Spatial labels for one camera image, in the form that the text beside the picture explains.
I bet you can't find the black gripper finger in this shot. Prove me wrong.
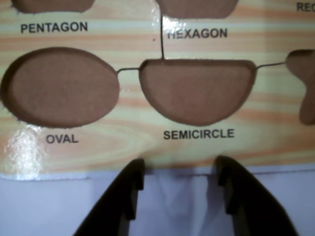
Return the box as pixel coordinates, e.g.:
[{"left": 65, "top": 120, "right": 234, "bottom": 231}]
[
  {"left": 72, "top": 158, "right": 146, "bottom": 236},
  {"left": 215, "top": 154, "right": 301, "bottom": 236}
]

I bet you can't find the wooden shape puzzle board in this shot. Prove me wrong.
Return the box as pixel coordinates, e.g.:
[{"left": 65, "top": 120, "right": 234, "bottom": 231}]
[{"left": 0, "top": 0, "right": 315, "bottom": 181}]

